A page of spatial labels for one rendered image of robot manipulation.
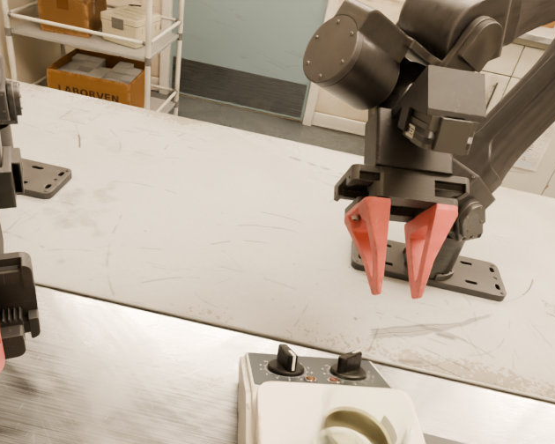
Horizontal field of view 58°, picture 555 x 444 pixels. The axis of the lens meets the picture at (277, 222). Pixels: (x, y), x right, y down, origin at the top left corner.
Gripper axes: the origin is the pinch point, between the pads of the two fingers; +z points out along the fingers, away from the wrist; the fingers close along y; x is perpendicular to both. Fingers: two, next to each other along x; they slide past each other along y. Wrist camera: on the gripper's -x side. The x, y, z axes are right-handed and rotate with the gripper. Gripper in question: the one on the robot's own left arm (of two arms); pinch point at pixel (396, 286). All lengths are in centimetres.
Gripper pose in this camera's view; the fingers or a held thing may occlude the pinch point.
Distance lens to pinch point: 43.5
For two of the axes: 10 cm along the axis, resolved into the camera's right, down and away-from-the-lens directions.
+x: -1.5, 2.4, 9.6
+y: 9.9, 1.1, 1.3
